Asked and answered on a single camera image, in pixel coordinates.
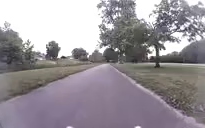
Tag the grass strip with bare patches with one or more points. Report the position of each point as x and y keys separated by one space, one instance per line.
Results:
x=26 y=80

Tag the tree with thin trunk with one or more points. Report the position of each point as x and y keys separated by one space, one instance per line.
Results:
x=157 y=56

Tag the robot's own part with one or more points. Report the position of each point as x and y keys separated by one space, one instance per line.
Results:
x=69 y=127
x=137 y=127

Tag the pale road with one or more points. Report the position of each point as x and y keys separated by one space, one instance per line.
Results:
x=190 y=64

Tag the grey asphalt path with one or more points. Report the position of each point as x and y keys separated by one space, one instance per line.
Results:
x=96 y=96

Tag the row of trees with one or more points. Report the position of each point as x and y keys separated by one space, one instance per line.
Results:
x=6 y=46

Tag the tall tree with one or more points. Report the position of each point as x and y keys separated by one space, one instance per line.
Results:
x=123 y=33

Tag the distant wood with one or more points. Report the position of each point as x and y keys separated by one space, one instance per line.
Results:
x=200 y=51

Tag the wide grass lawn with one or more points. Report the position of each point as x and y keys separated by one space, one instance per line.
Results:
x=166 y=81

